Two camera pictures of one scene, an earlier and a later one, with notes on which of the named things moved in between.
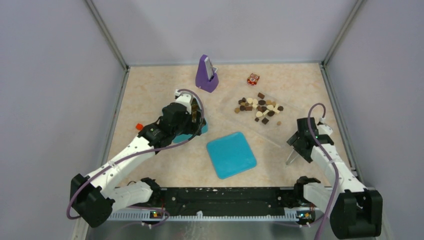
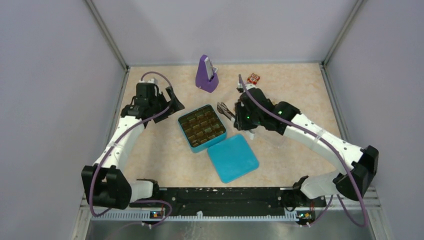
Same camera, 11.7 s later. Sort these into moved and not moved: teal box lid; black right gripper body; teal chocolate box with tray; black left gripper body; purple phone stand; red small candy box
Moved: teal chocolate box with tray; black right gripper body; black left gripper body
Not moved: red small candy box; purple phone stand; teal box lid
